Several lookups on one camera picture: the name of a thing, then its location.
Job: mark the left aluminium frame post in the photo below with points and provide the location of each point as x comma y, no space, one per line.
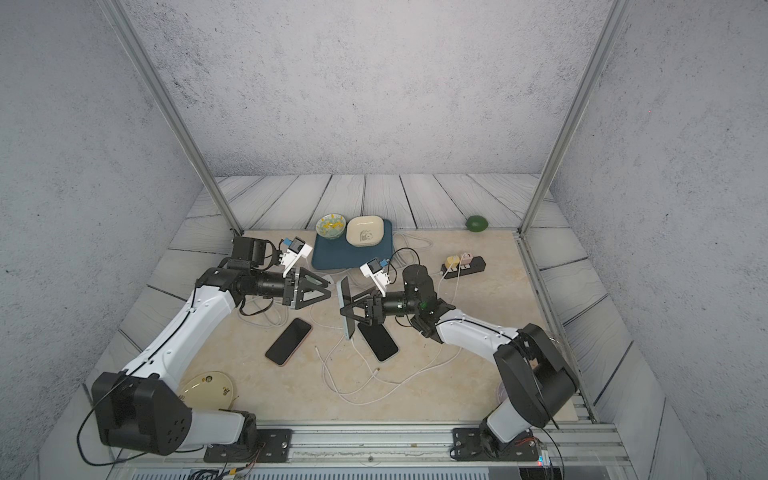
132,44

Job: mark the yellow charger plug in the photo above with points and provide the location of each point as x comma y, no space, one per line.
452,262

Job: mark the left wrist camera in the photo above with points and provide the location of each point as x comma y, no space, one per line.
294,250

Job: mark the pink case phone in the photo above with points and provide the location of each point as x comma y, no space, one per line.
288,342

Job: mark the right aluminium frame post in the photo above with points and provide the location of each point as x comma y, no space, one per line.
590,78

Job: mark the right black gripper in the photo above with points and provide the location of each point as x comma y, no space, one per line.
378,310

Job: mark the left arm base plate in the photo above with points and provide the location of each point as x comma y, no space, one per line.
273,445

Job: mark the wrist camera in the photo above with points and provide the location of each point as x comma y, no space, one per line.
294,250
377,271

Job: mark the aluminium frame post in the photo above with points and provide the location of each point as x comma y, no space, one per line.
590,78
132,44

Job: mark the black power strip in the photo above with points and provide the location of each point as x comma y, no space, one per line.
476,265

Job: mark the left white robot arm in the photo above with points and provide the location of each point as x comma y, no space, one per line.
138,408

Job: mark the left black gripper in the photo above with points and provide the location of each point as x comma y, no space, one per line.
305,287

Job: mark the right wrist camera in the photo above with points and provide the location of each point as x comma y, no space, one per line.
377,271

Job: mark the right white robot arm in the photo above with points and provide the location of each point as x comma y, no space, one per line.
536,377

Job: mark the cream square dish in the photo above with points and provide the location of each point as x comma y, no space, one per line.
365,231

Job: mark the yellow plate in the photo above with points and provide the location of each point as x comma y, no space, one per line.
212,390

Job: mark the dark blue mat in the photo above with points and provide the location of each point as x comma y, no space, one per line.
339,254

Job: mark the black phone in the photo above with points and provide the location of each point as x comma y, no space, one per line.
379,341

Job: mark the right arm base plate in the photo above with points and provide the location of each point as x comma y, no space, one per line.
480,444

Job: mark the green round fruit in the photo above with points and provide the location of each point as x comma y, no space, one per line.
476,223

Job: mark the small patterned bowl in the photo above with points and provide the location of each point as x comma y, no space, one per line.
331,226

